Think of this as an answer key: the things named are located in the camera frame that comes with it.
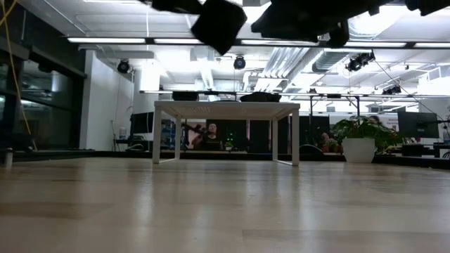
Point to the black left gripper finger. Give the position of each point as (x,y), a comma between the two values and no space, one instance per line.
(179,6)

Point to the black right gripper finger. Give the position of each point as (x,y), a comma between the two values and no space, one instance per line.
(295,28)
(339,35)

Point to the black bowl stack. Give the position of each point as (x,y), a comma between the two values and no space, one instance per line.
(261,97)

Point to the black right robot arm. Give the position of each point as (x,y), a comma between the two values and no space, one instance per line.
(429,5)

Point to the black ceiling spot lamp cluster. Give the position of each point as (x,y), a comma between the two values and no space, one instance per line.
(358,61)

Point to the long linear ceiling light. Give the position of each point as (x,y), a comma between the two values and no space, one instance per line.
(105,40)

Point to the person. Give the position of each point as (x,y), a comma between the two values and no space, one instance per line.
(374,120)
(326,140)
(211,138)

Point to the white perforated metal shelf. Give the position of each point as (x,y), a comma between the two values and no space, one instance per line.
(226,107)

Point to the green plant in white pot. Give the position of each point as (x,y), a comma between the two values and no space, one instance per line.
(358,147)

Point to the black office chair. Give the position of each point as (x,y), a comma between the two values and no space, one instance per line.
(311,149)

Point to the black computer monitor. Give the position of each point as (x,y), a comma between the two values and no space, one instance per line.
(140,123)
(418,124)

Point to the white plastic jug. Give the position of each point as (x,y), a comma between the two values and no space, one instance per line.
(122,133)

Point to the small white cup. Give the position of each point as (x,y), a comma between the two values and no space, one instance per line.
(8,157)

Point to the background black rig frame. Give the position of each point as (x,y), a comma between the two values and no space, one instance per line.
(334,95)

